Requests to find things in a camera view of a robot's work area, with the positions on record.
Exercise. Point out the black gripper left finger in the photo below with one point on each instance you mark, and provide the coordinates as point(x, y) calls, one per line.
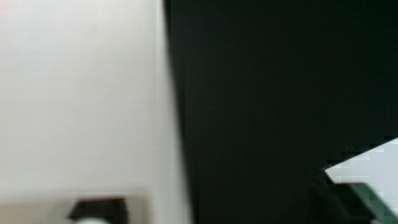
point(106, 209)

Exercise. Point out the white cabinet body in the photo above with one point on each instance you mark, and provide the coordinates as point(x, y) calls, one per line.
point(90, 140)

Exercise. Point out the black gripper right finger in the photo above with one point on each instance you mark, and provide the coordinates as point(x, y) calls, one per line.
point(346, 203)

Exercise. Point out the long white door panel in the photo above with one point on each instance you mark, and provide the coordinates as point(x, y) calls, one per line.
point(365, 175)

